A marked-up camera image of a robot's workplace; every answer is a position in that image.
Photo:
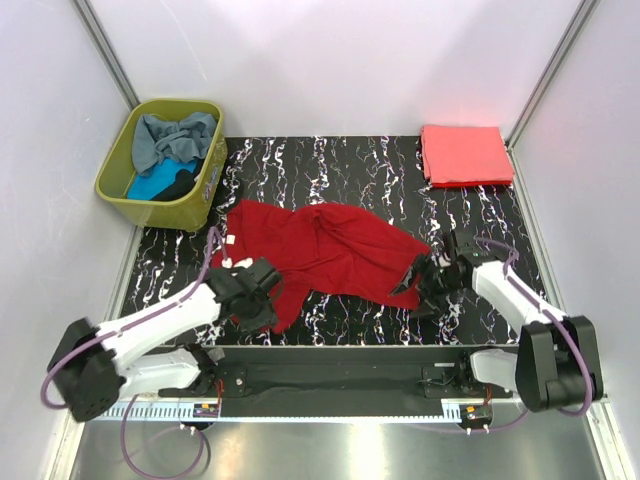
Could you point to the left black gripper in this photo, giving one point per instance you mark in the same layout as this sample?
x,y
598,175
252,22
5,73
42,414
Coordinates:
x,y
266,317

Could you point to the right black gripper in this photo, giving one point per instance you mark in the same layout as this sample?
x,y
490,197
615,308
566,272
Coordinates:
x,y
423,265

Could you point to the red t shirt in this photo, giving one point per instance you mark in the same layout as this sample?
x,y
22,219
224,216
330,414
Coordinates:
x,y
331,248

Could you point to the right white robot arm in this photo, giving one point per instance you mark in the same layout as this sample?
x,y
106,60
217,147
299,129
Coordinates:
x,y
556,365

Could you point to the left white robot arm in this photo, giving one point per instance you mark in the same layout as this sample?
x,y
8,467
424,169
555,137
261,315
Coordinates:
x,y
96,366

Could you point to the olive green plastic bin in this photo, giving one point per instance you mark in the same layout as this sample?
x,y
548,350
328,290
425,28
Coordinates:
x,y
117,173

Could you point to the black t shirt in bin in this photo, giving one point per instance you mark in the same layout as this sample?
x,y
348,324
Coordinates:
x,y
184,182

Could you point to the folded coral t shirt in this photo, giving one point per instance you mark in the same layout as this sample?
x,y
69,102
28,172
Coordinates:
x,y
464,153

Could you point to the blue t shirt in bin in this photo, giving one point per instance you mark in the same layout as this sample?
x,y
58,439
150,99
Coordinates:
x,y
161,176

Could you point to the grey t shirt in bin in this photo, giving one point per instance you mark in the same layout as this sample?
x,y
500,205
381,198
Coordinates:
x,y
183,141

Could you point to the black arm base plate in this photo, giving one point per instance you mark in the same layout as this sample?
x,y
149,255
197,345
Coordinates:
x,y
332,384

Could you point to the slotted white cable duct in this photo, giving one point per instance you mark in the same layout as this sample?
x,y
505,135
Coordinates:
x,y
160,411

